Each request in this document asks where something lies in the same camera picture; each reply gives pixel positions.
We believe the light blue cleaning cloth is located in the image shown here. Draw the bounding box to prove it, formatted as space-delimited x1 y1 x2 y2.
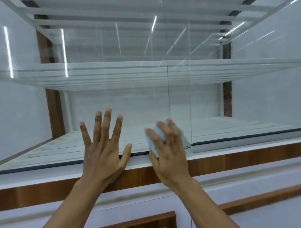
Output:
145 117 193 158

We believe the person's left hand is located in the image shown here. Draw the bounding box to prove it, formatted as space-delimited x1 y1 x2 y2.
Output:
76 108 133 195

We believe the wooden framed display cabinet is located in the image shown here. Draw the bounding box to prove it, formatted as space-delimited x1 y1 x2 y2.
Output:
0 0 301 228

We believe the person's right hand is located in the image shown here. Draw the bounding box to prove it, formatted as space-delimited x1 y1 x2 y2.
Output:
145 118 200 195

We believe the white cabinet door wooden trim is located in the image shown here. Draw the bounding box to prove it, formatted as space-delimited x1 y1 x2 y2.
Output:
190 183 301 228
0 192 192 228

